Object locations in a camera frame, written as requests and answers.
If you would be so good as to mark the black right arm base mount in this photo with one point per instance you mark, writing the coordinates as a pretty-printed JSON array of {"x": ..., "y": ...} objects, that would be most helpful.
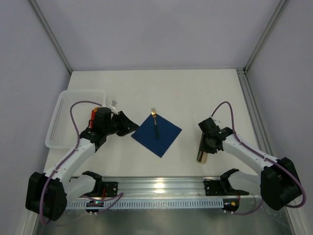
[{"x": 221, "y": 188}]

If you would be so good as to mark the white slotted cable duct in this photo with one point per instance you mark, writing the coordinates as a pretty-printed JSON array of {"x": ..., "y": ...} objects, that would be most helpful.
[{"x": 144, "y": 204}]

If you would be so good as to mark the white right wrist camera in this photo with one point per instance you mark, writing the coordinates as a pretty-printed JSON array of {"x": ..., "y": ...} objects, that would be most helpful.
[{"x": 216, "y": 120}]

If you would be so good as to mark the blue paper napkin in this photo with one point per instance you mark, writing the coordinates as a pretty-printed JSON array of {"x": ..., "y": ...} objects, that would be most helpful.
[{"x": 146, "y": 135}]

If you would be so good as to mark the aluminium side rail right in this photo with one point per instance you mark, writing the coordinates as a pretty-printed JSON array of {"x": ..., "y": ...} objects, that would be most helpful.
[{"x": 258, "y": 126}]

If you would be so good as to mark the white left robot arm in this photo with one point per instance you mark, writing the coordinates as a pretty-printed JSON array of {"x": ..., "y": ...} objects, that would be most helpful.
[{"x": 49, "y": 193}]

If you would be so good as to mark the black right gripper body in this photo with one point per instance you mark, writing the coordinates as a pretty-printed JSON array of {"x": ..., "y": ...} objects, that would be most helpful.
[{"x": 203, "y": 138}]

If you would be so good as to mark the gold fork green handle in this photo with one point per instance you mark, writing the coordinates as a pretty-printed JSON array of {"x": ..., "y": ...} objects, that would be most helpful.
[{"x": 154, "y": 115}]

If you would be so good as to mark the beige cutlery tray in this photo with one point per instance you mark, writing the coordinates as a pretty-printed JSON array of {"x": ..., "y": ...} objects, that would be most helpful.
[{"x": 201, "y": 155}]

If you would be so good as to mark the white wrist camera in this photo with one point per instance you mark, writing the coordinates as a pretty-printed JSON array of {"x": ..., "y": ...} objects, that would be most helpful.
[
  {"x": 112, "y": 105},
  {"x": 216, "y": 120}
]

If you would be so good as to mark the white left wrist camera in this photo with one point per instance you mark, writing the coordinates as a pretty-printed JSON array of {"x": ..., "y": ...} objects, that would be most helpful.
[{"x": 112, "y": 105}]

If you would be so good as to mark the aluminium table edge rail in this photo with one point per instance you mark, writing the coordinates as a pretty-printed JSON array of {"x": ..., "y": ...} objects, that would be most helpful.
[{"x": 145, "y": 187}]

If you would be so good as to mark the aluminium frame post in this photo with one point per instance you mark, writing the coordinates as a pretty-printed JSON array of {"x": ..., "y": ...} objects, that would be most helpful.
[
  {"x": 270, "y": 26},
  {"x": 49, "y": 32}
]

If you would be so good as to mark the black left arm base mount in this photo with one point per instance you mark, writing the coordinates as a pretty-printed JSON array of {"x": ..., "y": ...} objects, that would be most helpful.
[{"x": 105, "y": 189}]

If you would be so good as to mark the red bottle orange cap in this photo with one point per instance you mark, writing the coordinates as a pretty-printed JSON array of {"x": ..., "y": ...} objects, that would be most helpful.
[{"x": 94, "y": 120}]

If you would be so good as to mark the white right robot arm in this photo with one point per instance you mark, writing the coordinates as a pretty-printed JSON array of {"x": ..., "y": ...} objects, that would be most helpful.
[{"x": 275, "y": 180}]

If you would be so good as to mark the aluminium frame post right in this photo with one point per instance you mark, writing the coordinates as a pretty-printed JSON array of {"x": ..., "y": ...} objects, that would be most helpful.
[{"x": 270, "y": 26}]

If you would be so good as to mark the aluminium frame post left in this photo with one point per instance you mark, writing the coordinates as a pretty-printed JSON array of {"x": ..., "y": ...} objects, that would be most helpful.
[{"x": 49, "y": 32}]

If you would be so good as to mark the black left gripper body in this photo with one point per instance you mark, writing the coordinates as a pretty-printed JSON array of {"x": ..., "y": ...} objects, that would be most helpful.
[{"x": 121, "y": 124}]

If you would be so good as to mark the white plastic basket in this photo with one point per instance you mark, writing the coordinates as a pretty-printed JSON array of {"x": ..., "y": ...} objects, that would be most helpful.
[{"x": 76, "y": 104}]

